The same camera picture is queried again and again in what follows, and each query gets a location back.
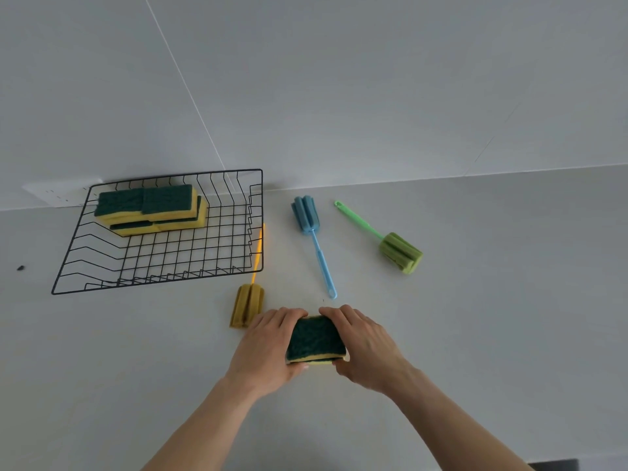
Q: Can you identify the person's right hand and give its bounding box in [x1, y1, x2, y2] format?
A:
[318, 304, 421, 396]

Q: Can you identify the person's left hand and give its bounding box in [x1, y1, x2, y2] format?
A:
[223, 307, 310, 400]

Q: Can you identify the green and yellow scouring sponge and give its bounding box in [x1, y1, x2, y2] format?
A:
[109, 218, 163, 238]
[154, 195, 209, 232]
[141, 184, 199, 222]
[94, 188, 146, 220]
[286, 316, 348, 366]

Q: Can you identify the person's right forearm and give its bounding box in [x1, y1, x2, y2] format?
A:
[390, 368, 535, 471]

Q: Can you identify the person's left forearm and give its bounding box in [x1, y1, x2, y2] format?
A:
[141, 377, 268, 471]

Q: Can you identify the yellow sponge bottle brush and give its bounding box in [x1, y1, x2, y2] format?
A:
[230, 223, 267, 329]

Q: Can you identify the green sponge bottle brush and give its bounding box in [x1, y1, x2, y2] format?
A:
[334, 200, 424, 275]

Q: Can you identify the blue sponge bottle brush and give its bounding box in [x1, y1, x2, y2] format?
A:
[291, 195, 338, 300]

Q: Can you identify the black wire basket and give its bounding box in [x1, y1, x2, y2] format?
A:
[51, 169, 264, 296]

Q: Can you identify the white wall outlet plate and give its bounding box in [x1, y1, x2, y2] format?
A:
[22, 177, 105, 209]

